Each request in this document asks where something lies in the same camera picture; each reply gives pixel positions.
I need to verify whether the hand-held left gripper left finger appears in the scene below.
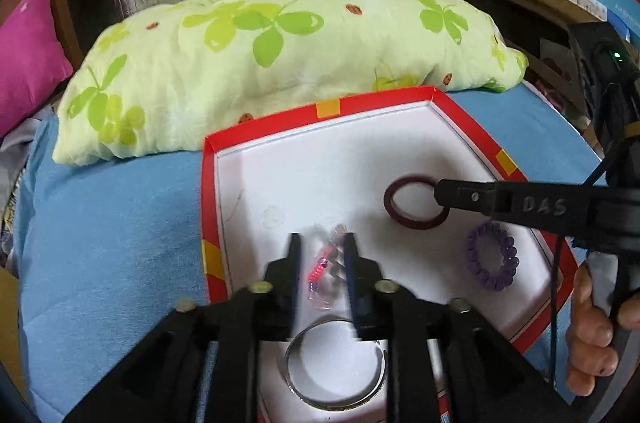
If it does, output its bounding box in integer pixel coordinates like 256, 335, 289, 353
65, 233, 303, 423

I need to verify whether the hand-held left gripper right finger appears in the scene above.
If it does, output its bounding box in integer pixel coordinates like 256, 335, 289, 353
342, 231, 596, 423

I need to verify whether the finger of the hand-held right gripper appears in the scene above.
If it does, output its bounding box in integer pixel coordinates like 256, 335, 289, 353
434, 178, 602, 237

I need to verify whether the pink and clear bead bracelet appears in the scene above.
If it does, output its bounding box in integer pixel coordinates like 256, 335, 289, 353
305, 224, 351, 305

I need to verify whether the maroon ring bracelet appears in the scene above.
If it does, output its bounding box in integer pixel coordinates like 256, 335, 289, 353
383, 176, 451, 230

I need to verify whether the red cardboard box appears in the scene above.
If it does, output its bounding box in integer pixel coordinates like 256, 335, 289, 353
200, 86, 579, 423

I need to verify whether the person's right hand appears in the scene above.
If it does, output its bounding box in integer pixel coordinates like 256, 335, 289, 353
565, 263, 640, 400

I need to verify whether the silver bangle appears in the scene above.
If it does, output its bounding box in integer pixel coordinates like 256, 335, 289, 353
283, 318, 390, 408

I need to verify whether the blue bed sheet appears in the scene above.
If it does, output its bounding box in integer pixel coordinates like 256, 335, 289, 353
20, 80, 607, 423

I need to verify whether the green floral pillow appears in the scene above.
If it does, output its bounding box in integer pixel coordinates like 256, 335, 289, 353
52, 0, 530, 166

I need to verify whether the magenta pillow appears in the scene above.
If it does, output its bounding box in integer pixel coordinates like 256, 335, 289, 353
0, 0, 75, 137

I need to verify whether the purple bead bracelet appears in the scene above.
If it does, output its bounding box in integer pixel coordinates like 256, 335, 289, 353
466, 221, 520, 291

